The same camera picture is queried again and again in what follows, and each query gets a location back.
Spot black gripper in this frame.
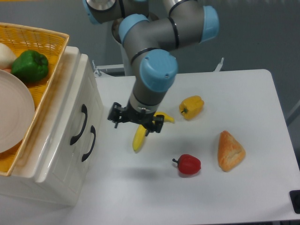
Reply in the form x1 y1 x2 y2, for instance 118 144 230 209
107 102 163 136

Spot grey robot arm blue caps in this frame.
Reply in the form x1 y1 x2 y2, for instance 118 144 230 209
83 0 219 133

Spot white drawer cabinet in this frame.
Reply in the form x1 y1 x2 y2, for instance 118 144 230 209
0 46 104 207

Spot yellow banana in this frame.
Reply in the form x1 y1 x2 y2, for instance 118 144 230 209
132 112 175 153

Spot yellow bell pepper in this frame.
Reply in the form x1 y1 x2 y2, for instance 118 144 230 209
179 96 204 120

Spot red bell pepper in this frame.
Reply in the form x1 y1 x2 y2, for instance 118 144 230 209
172 154 201 175

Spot triangular bread pastry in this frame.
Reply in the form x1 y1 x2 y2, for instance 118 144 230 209
217 130 246 172

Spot green bell pepper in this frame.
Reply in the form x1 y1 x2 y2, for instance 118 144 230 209
11 50 49 83

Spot pink plate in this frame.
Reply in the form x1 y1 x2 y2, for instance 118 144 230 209
0 70 35 153

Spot yellow woven basket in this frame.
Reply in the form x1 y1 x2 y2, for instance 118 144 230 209
0 22 69 176

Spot white round vegetable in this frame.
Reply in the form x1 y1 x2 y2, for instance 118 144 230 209
0 43 17 69

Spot black object at table edge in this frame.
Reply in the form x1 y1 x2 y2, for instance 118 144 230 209
289 190 300 214

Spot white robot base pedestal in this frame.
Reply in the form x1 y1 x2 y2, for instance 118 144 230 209
111 13 162 76

